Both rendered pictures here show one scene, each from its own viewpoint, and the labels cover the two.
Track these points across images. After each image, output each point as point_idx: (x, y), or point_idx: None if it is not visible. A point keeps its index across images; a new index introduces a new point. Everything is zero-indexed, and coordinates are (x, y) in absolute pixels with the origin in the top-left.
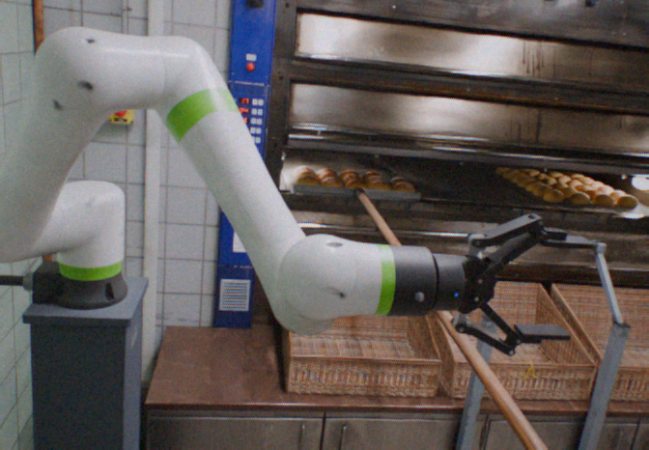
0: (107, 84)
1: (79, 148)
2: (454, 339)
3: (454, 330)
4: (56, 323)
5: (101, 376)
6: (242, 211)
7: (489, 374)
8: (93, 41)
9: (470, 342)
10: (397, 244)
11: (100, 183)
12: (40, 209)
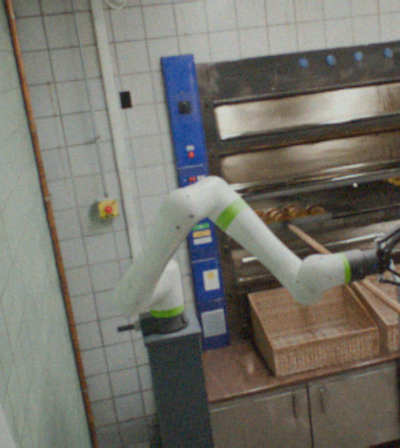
0: (198, 212)
1: (180, 244)
2: (381, 299)
3: (379, 294)
4: (162, 343)
5: (190, 368)
6: (268, 254)
7: None
8: (188, 195)
9: (390, 297)
10: (329, 254)
11: None
12: (158, 279)
